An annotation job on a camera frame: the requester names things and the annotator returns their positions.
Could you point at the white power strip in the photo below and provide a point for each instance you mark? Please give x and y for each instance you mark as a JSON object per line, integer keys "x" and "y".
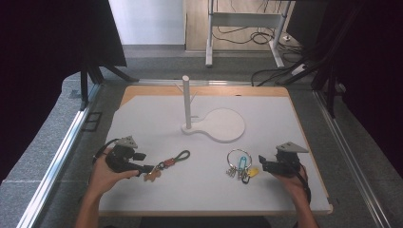
{"x": 298, "y": 69}

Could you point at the person's dark clothing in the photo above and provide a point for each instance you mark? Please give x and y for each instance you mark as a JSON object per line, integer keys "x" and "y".
{"x": 202, "y": 222}

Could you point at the white metal desk frame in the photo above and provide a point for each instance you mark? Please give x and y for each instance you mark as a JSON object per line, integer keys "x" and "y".
{"x": 244, "y": 19}

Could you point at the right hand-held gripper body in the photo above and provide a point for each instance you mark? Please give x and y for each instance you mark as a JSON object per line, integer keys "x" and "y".
{"x": 285, "y": 161}

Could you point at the white key stand with post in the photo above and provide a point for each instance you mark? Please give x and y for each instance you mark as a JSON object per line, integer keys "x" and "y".
{"x": 218, "y": 125}

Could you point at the black stand legs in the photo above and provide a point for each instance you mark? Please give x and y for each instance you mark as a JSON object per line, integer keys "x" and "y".
{"x": 92, "y": 76}
{"x": 329, "y": 91}

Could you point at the person's right hand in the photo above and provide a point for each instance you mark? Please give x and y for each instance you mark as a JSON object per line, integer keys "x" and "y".
{"x": 293, "y": 183}

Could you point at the person's left hand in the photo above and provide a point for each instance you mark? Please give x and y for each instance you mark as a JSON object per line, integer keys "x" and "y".
{"x": 103, "y": 177}

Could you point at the black curtain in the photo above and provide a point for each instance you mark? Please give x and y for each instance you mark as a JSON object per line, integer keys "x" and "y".
{"x": 370, "y": 63}
{"x": 41, "y": 63}

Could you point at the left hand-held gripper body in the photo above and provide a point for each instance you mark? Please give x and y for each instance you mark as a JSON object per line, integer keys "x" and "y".
{"x": 119, "y": 156}

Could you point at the aluminium rail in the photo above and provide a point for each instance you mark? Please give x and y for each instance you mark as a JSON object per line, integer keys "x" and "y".
{"x": 60, "y": 158}
{"x": 351, "y": 158}

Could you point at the white table mat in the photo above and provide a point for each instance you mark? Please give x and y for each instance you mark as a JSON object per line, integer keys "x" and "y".
{"x": 206, "y": 186}

